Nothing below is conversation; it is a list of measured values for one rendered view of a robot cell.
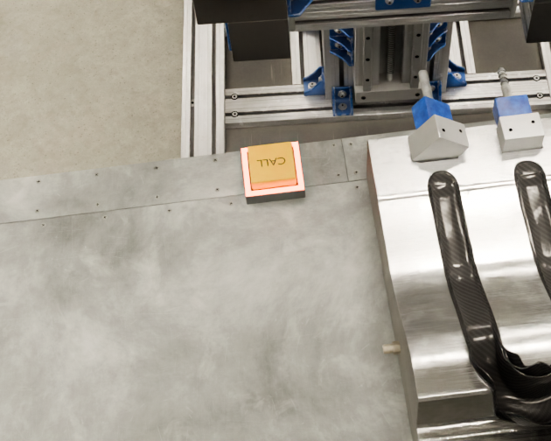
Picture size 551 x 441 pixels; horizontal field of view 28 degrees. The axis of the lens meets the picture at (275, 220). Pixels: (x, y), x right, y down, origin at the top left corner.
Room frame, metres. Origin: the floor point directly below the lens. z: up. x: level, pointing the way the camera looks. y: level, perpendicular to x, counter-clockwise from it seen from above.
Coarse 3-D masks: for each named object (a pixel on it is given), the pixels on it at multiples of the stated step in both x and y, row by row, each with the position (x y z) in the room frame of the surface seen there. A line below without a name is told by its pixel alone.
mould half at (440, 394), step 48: (384, 144) 0.79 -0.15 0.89; (480, 144) 0.77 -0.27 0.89; (384, 192) 0.72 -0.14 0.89; (480, 192) 0.71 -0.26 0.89; (384, 240) 0.66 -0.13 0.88; (432, 240) 0.65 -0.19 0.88; (480, 240) 0.64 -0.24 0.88; (528, 240) 0.63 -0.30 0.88; (432, 288) 0.58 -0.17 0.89; (528, 288) 0.56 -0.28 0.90; (432, 336) 0.50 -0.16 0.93; (528, 336) 0.49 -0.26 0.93; (432, 384) 0.44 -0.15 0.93; (480, 384) 0.44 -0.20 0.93; (432, 432) 0.42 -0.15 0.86; (480, 432) 0.41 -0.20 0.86; (528, 432) 0.40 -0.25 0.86
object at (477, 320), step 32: (448, 192) 0.71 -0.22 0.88; (544, 192) 0.70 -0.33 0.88; (448, 224) 0.67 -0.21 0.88; (544, 224) 0.65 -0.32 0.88; (448, 256) 0.63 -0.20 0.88; (544, 256) 0.61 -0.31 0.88; (480, 288) 0.57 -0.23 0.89; (480, 320) 0.52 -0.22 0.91; (480, 352) 0.49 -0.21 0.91; (512, 352) 0.46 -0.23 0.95; (512, 384) 0.45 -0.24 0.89; (544, 384) 0.44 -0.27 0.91; (512, 416) 0.41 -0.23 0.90; (544, 416) 0.42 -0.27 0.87
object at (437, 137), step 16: (432, 96) 0.85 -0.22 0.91; (416, 112) 0.82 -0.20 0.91; (432, 112) 0.81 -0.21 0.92; (448, 112) 0.82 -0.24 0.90; (416, 128) 0.80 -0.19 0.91; (432, 128) 0.78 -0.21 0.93; (448, 128) 0.78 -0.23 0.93; (464, 128) 0.79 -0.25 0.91; (416, 144) 0.78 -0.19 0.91; (432, 144) 0.76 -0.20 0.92; (448, 144) 0.76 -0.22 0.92; (464, 144) 0.76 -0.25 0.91; (416, 160) 0.76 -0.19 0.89; (432, 160) 0.76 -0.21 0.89
